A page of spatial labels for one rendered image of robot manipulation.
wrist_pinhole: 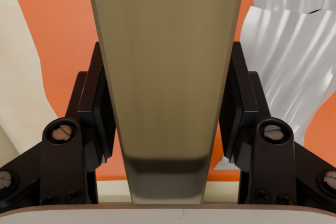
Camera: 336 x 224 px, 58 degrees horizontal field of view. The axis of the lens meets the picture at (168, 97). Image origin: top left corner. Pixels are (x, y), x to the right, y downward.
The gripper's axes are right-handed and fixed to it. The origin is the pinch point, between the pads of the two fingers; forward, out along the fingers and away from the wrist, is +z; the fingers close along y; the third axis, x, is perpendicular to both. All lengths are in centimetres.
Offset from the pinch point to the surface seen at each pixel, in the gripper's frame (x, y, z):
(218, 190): -22.4, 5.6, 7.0
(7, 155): -13.3, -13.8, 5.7
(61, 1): 0.4, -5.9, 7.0
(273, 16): -0.4, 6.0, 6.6
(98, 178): -19.7, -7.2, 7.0
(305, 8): 0.4, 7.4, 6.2
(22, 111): -9.0, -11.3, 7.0
